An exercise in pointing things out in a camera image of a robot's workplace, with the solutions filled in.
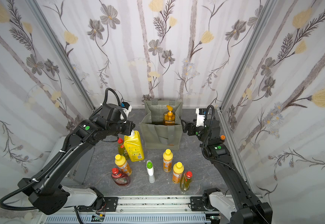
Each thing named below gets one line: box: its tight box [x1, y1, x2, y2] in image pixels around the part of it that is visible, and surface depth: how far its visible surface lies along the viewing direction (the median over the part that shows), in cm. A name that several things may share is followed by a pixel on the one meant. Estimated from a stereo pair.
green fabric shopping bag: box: [139, 99, 184, 151], surface depth 85 cm
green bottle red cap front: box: [179, 170, 193, 192], surface depth 70 cm
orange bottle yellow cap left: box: [114, 154, 133, 176], surface depth 72 cm
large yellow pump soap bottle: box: [123, 129, 145, 162], surface depth 76 cm
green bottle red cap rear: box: [117, 137, 126, 156], surface depth 82 cm
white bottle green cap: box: [146, 159, 156, 184], surface depth 73 cm
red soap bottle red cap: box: [111, 167, 130, 187], surface depth 74 cm
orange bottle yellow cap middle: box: [162, 148, 174, 173], surface depth 74 cm
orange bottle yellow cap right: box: [171, 161, 185, 184], surface depth 69 cm
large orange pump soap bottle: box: [163, 105, 176, 126], surface depth 92 cm
